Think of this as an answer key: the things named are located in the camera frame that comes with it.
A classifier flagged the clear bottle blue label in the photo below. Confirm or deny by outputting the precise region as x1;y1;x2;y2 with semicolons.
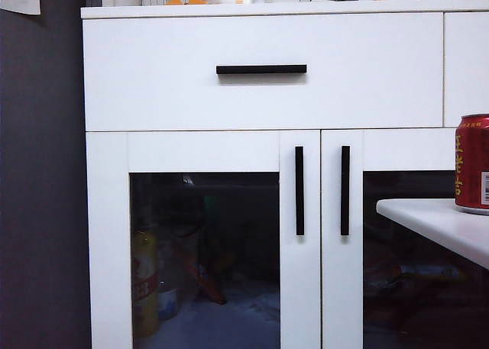
157;245;179;322

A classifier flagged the white cabinet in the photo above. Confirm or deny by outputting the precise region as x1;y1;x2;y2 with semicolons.
79;0;489;349

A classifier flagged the orange snack bag blue print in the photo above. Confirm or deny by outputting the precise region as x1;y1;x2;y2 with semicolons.
182;255;227;305

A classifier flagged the black vertical door handle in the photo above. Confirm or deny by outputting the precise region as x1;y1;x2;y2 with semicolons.
294;145;306;237
340;145;351;237

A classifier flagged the red beverage can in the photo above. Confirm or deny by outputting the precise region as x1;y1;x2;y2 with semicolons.
454;113;489;215

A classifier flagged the black horizontal drawer handle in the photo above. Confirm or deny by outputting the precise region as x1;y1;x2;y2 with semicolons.
215;63;308;76

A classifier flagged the white glass-panel cabinet door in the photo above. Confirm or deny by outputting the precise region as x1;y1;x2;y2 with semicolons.
321;129;489;349
86;131;321;349

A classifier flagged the yellow detergent bottle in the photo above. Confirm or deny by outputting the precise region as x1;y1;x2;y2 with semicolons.
131;229;160;339

